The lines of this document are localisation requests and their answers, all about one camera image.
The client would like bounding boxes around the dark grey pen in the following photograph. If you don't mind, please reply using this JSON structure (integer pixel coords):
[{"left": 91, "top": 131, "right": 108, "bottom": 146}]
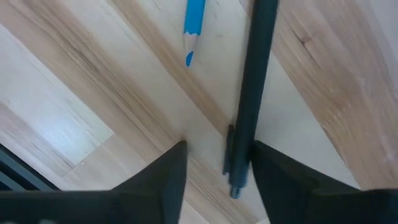
[{"left": 222, "top": 0, "right": 279, "bottom": 200}]

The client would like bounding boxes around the black table frame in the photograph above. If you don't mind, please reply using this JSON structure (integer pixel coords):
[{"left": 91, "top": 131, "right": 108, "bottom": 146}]
[{"left": 0, "top": 142, "right": 60, "bottom": 192}]

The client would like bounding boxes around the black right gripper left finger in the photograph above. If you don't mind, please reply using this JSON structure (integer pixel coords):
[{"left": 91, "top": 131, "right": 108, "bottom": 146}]
[{"left": 0, "top": 140, "right": 188, "bottom": 224}]

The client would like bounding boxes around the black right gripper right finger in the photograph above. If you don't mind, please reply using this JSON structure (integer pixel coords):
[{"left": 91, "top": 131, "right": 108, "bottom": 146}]
[{"left": 250, "top": 139, "right": 398, "bottom": 224}]

